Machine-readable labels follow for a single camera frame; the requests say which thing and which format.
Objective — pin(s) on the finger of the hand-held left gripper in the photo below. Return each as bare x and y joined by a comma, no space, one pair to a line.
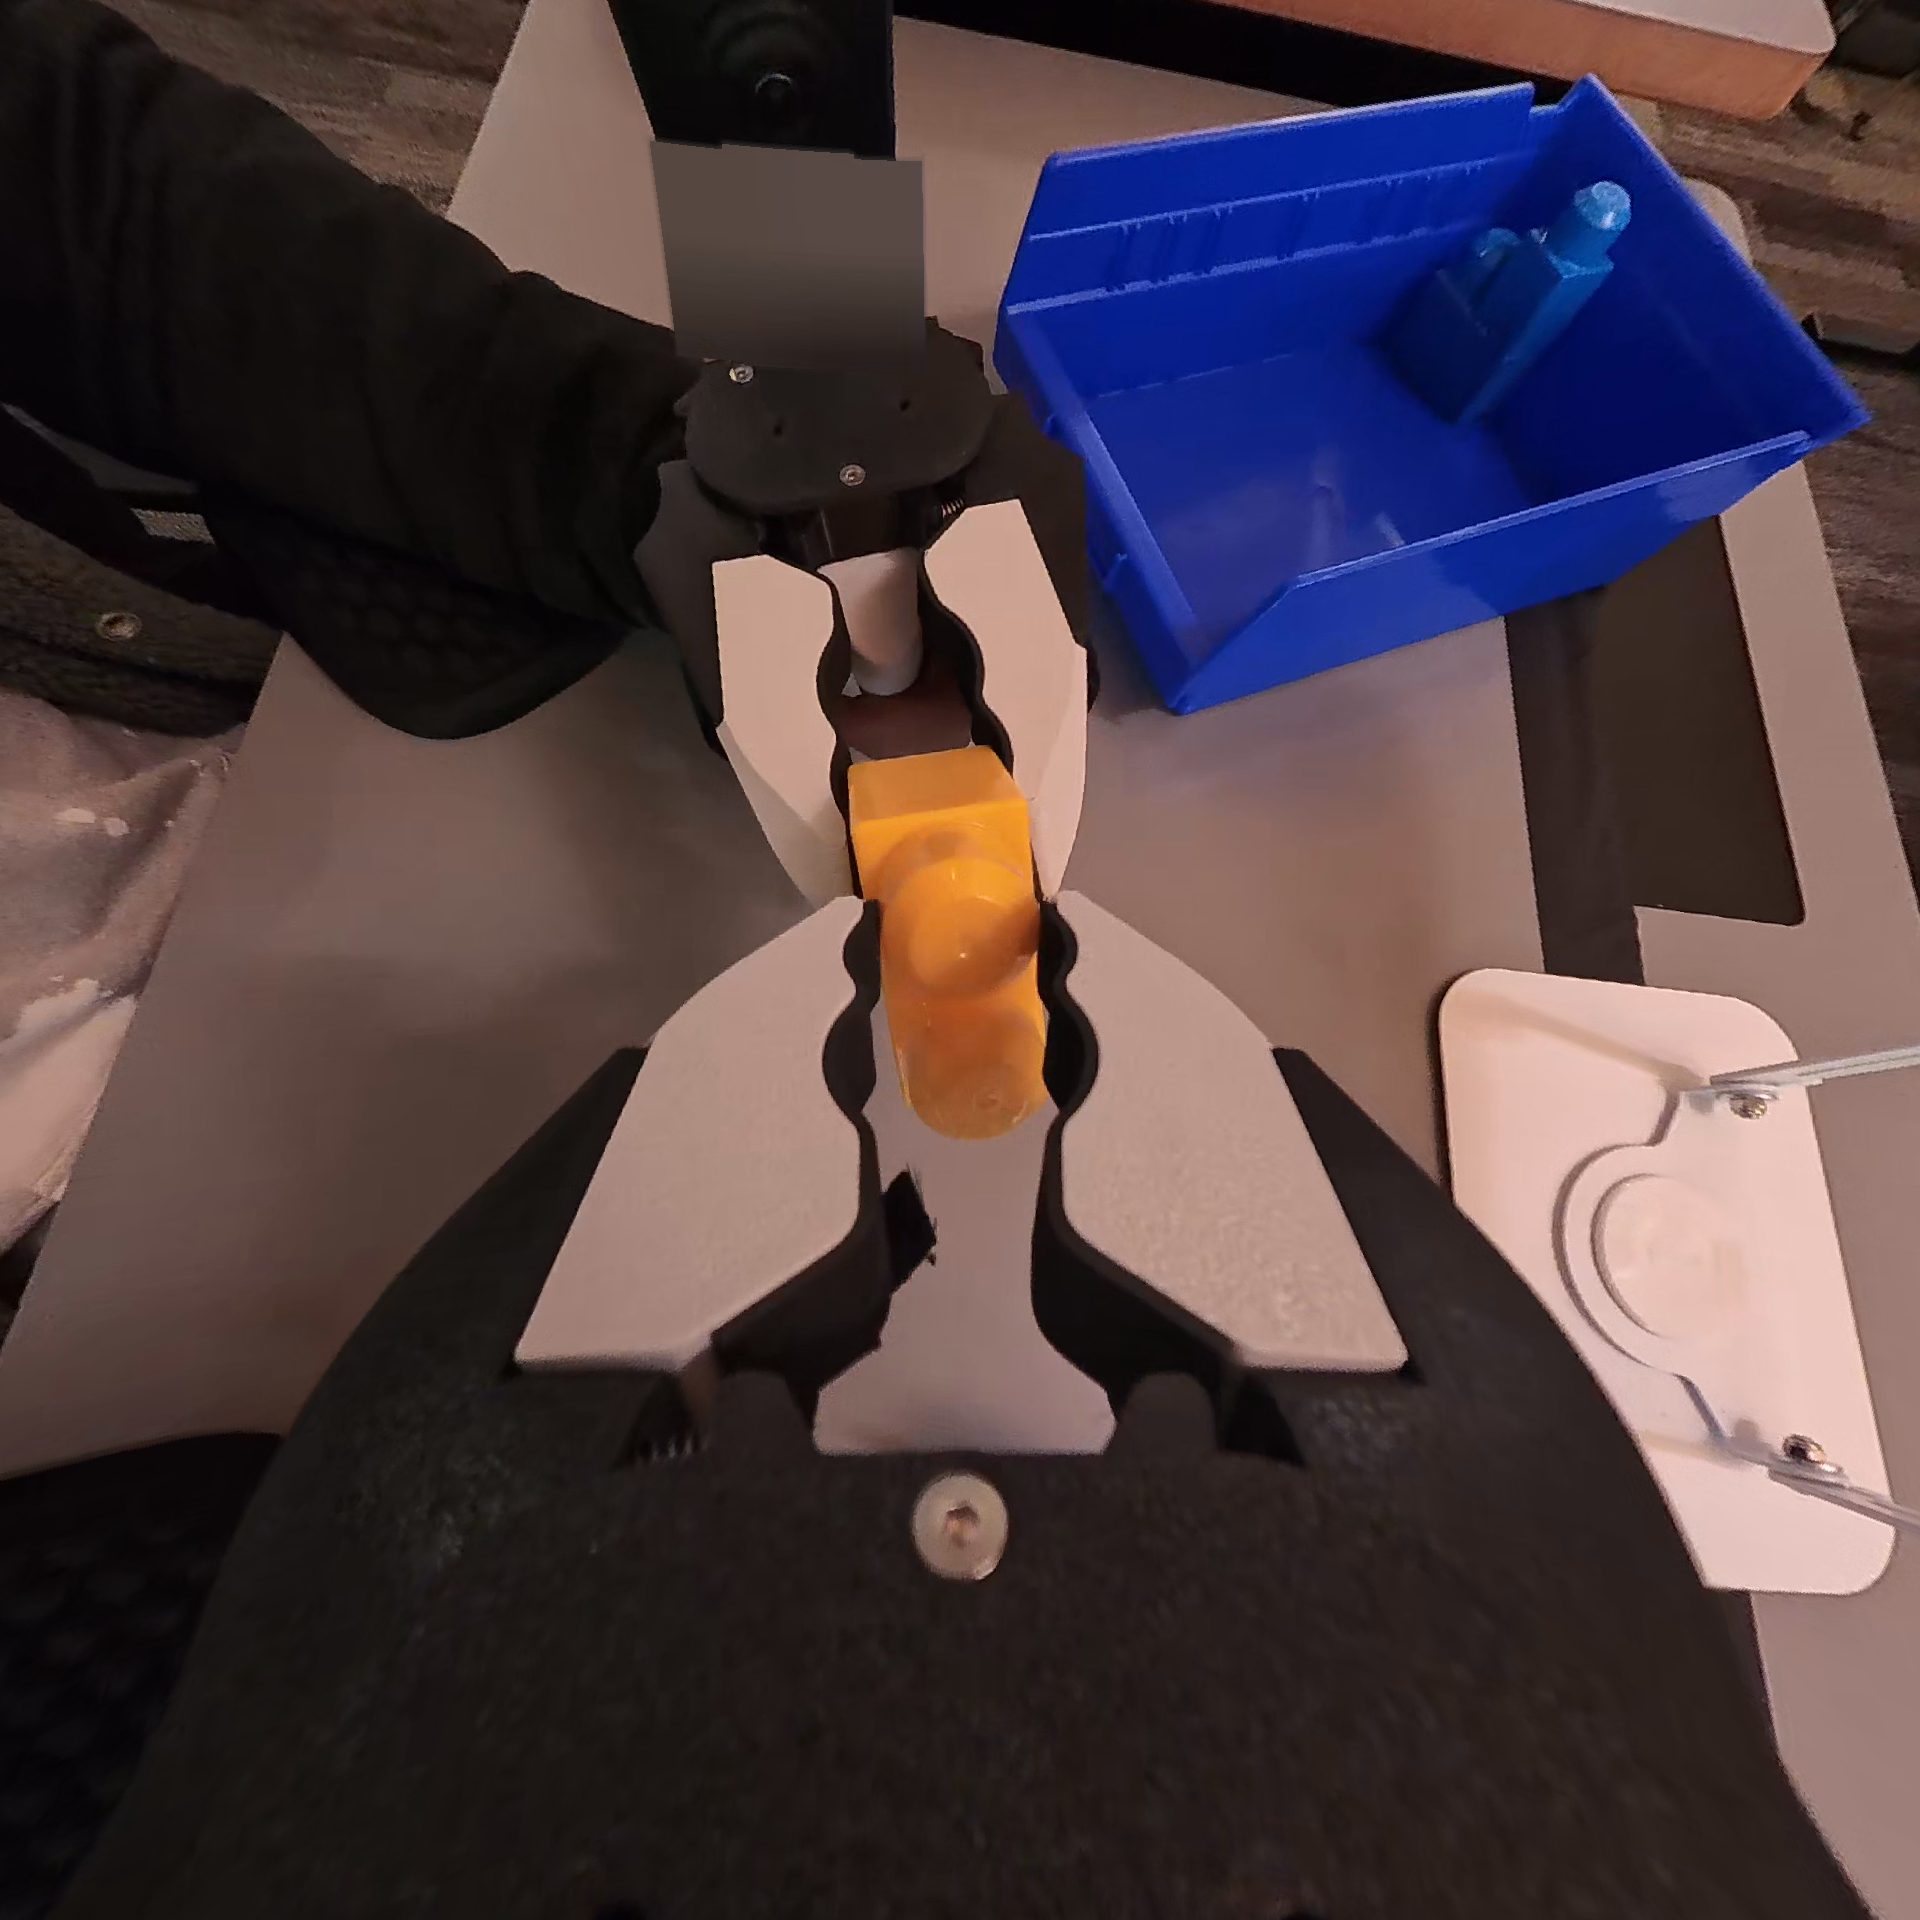
764,676
1028,646

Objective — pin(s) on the blue two-stud mega block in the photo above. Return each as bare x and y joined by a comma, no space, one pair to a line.
1448,339

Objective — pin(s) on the black chair armrest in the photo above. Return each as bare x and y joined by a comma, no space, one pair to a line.
105,1680

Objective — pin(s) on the person's pale garment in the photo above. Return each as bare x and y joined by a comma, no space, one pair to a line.
76,932

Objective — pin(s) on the blue plastic bin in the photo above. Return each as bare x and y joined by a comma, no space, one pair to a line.
1350,481

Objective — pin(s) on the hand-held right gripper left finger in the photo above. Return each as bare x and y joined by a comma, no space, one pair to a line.
704,1201

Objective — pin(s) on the blue one-stud mega block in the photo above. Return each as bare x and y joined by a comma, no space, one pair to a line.
1575,254

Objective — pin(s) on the wooden document stand white base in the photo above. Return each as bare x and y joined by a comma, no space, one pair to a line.
1652,1201

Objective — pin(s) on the yellow two-stud mega block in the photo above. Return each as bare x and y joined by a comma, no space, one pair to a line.
974,1051

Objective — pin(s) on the person's dark fleece jacket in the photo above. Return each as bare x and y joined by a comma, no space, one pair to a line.
89,629

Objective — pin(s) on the person's left forearm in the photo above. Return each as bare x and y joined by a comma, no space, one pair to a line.
300,376

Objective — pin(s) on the person's left hand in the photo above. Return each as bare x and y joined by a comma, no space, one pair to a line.
908,731

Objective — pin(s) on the grey top table wooden edge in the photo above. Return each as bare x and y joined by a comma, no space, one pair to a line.
1725,68

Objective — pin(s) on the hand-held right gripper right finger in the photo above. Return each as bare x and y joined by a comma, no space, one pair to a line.
1230,1201

